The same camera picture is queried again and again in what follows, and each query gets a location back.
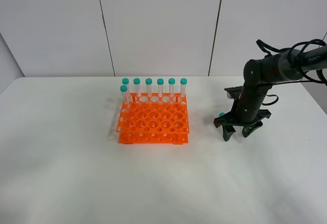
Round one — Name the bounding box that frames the orange test tube rack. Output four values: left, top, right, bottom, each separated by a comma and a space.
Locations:
116, 93, 190, 145

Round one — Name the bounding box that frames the racked test tube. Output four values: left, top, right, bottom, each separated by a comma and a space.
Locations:
120, 85, 130, 109
168, 78, 175, 104
133, 78, 142, 104
179, 78, 188, 103
157, 78, 164, 104
122, 78, 130, 97
145, 78, 152, 104

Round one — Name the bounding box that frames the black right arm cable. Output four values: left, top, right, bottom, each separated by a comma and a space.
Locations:
255, 39, 327, 106

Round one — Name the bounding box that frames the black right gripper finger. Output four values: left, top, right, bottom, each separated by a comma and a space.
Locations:
222, 125, 236, 142
242, 121, 263, 138

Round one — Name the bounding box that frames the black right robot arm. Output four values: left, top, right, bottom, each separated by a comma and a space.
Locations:
214, 40, 326, 141

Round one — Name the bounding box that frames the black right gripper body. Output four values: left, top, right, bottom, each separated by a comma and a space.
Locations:
214, 86, 271, 128

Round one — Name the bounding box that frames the racked test tube front left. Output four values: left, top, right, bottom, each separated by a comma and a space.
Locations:
120, 85, 130, 109

